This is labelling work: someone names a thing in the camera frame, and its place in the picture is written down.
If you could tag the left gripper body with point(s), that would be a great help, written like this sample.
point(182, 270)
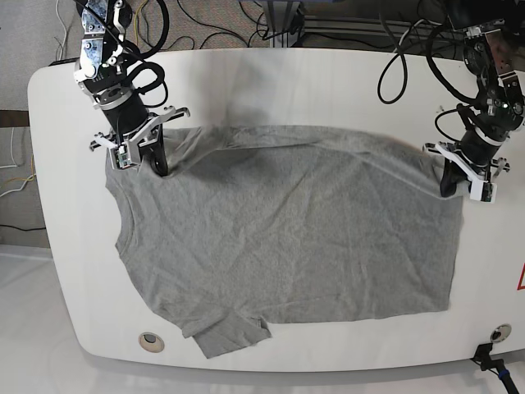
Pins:
point(474, 154)

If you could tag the beige table grommet left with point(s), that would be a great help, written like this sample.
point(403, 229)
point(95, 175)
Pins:
point(151, 342)

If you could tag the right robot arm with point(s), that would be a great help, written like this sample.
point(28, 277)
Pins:
point(115, 74)

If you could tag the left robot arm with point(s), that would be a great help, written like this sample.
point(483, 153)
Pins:
point(493, 31)

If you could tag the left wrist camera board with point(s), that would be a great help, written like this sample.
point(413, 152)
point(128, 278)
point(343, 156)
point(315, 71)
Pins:
point(483, 191)

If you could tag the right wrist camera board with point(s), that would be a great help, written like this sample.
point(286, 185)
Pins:
point(121, 157)

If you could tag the black clamp with cable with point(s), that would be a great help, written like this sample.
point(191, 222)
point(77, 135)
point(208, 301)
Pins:
point(482, 358)

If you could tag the red warning sticker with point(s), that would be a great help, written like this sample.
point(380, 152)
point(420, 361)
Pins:
point(521, 281)

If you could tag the silver table grommet right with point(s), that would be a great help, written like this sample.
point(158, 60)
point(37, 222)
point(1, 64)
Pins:
point(501, 333)

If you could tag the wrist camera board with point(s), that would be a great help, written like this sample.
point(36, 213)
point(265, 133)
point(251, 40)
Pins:
point(121, 157)
point(483, 191)

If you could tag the black aluminium frame rail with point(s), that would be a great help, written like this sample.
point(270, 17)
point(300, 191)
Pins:
point(366, 27)

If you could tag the grey t-shirt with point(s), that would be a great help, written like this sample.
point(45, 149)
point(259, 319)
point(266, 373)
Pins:
point(255, 226)

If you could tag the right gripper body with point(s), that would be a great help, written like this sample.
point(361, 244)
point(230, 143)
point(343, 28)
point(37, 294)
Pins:
point(131, 123)

